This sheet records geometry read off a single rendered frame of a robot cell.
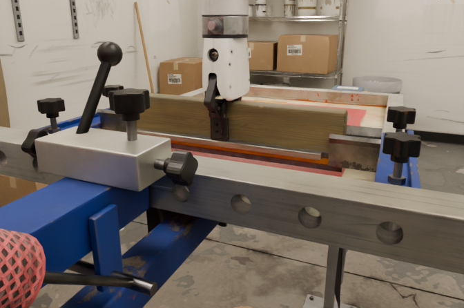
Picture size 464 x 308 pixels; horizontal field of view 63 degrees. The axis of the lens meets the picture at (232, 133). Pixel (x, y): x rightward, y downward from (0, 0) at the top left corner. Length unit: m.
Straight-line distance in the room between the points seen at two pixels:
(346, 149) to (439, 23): 3.72
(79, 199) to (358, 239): 0.25
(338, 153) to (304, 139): 0.06
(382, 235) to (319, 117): 0.27
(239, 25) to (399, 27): 3.70
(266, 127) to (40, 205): 0.38
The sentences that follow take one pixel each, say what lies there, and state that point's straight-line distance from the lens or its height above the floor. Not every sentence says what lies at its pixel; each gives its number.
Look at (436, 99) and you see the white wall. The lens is 4.34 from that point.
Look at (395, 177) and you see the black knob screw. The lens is 0.50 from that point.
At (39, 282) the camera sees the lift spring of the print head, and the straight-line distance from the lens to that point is 0.26.
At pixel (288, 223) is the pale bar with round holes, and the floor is 1.01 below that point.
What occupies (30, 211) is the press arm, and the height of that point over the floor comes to 1.04.
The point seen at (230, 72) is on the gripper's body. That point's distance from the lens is 0.60.
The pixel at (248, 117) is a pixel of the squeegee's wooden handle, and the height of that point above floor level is 1.04.
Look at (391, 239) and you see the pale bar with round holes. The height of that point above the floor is 1.01.
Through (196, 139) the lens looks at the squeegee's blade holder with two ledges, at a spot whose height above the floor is 0.99.
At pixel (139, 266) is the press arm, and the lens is 0.48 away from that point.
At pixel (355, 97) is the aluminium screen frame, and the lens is 1.17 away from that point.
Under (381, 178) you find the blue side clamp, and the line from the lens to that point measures 0.51.
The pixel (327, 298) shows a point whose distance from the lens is 1.72.
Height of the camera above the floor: 1.19
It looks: 16 degrees down
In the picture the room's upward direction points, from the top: straight up
